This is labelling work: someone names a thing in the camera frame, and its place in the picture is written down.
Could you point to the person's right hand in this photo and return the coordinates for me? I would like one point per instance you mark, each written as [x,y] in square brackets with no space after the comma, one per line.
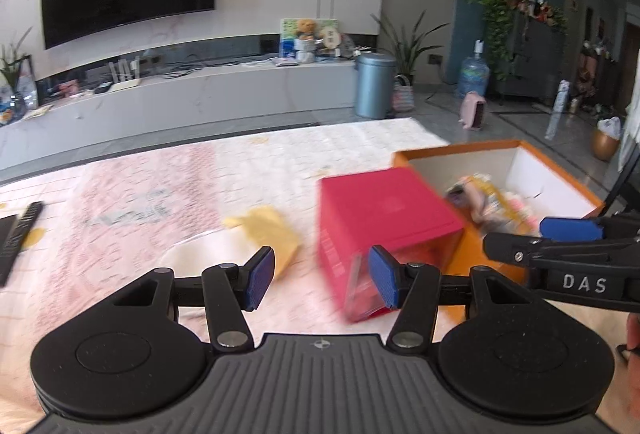
[633,363]

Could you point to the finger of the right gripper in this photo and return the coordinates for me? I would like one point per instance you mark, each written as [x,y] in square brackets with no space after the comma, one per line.
[570,229]
[514,249]

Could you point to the white wifi router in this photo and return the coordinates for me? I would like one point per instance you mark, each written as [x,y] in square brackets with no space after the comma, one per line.
[125,74]

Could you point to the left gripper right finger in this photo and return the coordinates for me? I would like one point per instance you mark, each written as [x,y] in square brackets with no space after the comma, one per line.
[412,289]

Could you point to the black remote control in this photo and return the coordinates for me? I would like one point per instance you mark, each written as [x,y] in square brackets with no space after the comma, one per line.
[24,225]

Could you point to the grey marble tv bench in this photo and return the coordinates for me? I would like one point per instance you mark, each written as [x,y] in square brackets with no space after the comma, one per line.
[159,104]

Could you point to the dark cabinet with plants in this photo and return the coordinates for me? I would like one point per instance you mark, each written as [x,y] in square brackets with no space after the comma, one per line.
[525,46]

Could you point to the pink small heater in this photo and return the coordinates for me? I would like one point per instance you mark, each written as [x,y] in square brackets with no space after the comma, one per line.
[472,111]

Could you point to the pink red box lid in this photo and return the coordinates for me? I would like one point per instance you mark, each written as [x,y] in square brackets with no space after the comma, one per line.
[391,208]

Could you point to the green plant in vase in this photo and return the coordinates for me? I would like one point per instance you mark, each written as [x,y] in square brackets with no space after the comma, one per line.
[19,92]

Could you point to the gold round pot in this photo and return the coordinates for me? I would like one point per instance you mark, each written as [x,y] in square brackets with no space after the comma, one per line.
[604,147]

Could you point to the pink checkered basket bag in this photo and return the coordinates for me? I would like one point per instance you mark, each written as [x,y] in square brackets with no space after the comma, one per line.
[403,97]

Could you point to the orange cardboard box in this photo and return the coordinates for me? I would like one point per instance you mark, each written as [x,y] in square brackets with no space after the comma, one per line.
[499,186]

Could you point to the teddy bear bouquet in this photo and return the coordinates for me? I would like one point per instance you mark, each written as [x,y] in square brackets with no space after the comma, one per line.
[305,43]

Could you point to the potted green floor plant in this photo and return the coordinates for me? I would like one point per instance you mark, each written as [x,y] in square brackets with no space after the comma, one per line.
[406,46]

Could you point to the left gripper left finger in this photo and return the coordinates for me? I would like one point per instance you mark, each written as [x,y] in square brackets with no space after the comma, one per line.
[229,290]

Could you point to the grey metal trash bin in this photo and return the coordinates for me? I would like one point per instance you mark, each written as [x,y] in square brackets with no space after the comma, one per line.
[375,85]

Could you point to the yellow cloth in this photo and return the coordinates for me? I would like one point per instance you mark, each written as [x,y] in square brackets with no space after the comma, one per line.
[266,226]

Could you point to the white hanging garment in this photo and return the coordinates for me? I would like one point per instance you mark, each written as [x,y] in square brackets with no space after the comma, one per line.
[630,135]

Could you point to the blue water bottle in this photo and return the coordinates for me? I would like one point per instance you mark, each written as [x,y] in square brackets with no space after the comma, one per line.
[474,73]

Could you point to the yellow snack packet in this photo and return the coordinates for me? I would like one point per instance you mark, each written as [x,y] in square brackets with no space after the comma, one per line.
[485,202]

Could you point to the round white cloth pad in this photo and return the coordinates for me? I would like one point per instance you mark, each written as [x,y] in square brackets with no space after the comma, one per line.
[190,257]

